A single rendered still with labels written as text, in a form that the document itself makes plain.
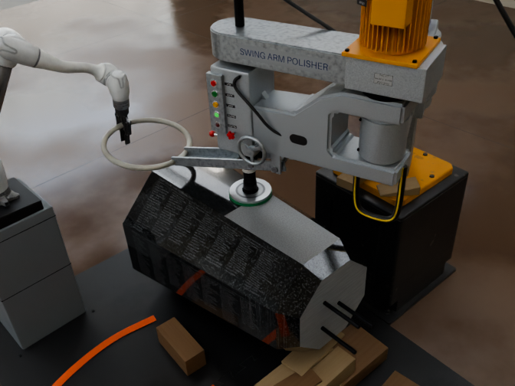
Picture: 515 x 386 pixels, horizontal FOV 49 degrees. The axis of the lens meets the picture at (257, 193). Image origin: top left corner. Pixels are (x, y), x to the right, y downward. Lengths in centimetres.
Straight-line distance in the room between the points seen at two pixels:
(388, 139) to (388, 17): 51
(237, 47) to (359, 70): 53
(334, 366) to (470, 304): 105
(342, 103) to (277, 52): 32
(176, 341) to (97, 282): 83
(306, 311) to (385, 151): 77
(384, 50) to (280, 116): 56
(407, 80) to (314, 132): 48
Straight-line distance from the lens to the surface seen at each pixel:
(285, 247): 255
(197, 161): 288
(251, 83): 243
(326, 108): 229
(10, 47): 292
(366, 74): 213
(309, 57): 222
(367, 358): 306
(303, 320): 254
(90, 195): 455
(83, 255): 400
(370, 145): 229
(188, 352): 307
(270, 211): 275
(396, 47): 208
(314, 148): 240
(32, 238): 313
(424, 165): 323
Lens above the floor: 250
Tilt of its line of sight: 36 degrees down
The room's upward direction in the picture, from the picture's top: 3 degrees counter-clockwise
